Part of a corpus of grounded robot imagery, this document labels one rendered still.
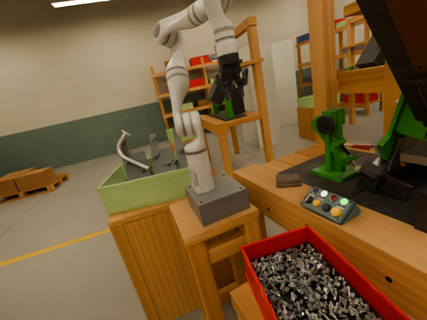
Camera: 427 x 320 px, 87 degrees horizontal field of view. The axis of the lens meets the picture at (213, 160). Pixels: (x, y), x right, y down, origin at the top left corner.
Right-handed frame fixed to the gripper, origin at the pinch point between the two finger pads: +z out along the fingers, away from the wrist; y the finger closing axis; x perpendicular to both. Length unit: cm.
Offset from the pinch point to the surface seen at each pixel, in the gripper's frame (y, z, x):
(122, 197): -52, 42, 52
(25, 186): -246, 106, 476
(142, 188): -41, 40, 48
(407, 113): 29, 13, -41
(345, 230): 5, 40, -40
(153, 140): -24, 20, 78
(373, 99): 508, 100, 269
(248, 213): -6.9, 45.1, -6.5
